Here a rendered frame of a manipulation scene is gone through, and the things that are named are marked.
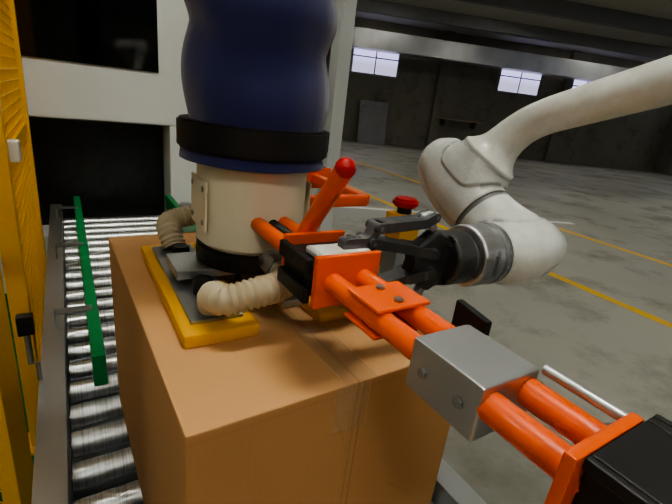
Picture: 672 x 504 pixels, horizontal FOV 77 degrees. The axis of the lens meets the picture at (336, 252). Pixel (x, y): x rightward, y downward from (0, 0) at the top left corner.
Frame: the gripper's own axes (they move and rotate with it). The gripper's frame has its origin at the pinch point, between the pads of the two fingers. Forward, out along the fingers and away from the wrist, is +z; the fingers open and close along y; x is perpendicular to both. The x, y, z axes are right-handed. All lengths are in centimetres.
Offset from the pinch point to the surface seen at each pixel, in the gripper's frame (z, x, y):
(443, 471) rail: -34, 3, 48
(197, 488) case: 16.5, -5.3, 19.9
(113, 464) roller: 22, 36, 54
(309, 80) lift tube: -2.8, 16.2, -20.2
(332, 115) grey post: -159, 269, -9
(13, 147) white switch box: 38, 116, 5
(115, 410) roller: 20, 53, 55
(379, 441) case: -7.6, -4.7, 23.8
